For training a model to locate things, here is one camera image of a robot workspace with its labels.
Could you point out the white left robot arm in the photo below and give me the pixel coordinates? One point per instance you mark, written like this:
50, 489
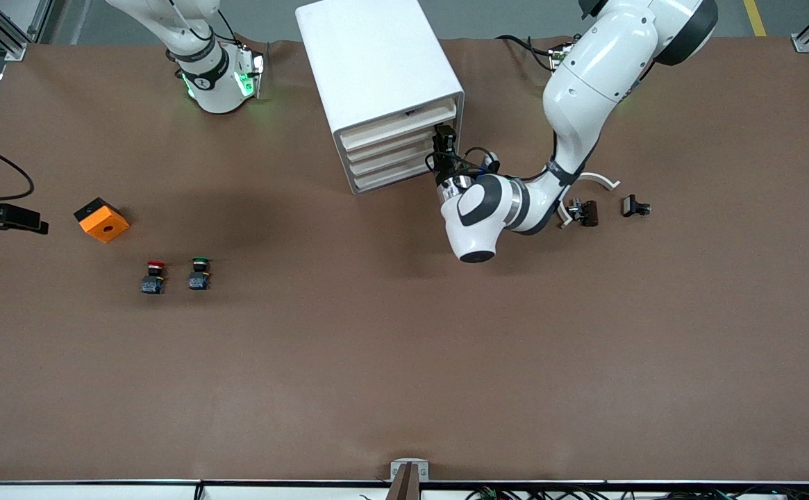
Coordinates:
585, 76

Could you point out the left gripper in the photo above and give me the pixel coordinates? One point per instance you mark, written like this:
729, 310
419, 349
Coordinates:
444, 168

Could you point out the orange box with black side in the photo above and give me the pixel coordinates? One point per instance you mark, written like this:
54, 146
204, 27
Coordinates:
105, 223

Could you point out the small black electrical component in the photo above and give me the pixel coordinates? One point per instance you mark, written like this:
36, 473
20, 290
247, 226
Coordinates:
633, 206

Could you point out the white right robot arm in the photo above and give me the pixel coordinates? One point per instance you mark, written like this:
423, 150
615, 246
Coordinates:
213, 90

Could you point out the white curved plastic piece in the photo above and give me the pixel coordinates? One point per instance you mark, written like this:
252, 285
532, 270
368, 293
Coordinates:
605, 180

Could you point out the brown electrical component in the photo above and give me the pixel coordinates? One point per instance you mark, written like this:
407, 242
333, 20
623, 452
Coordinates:
588, 212

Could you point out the red push button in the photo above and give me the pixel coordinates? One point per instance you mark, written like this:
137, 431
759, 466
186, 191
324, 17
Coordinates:
155, 276

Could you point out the green push button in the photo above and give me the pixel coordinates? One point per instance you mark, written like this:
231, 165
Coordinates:
200, 273

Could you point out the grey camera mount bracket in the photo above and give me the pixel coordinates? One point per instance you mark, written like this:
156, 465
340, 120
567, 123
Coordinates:
410, 472

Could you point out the brown table cover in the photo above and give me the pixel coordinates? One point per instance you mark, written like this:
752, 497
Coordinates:
404, 333

